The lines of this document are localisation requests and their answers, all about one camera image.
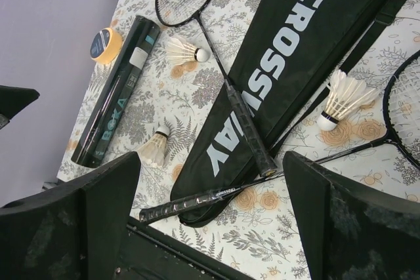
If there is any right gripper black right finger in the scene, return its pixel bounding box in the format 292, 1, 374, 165
282, 151, 419, 279

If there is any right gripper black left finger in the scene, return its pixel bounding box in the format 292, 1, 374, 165
1, 152, 141, 279

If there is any white shuttlecock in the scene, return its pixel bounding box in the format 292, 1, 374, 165
166, 37, 210, 66
317, 69, 380, 131
136, 125, 170, 167

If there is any black Boka shuttlecock tube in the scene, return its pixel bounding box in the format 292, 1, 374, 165
71, 15, 161, 169

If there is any black badminton racket right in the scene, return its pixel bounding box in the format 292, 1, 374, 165
138, 52, 419, 224

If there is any black badminton racket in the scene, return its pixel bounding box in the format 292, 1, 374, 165
155, 0, 277, 177
138, 52, 419, 224

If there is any black badminton racket left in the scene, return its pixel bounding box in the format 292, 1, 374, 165
155, 0, 277, 177

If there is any yellow masking tape roll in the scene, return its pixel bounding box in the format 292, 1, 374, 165
89, 28, 123, 65

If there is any floral patterned table mat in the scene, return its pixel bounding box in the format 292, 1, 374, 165
57, 0, 420, 280

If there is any black Crossway racket cover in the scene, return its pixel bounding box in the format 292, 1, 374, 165
170, 0, 420, 228

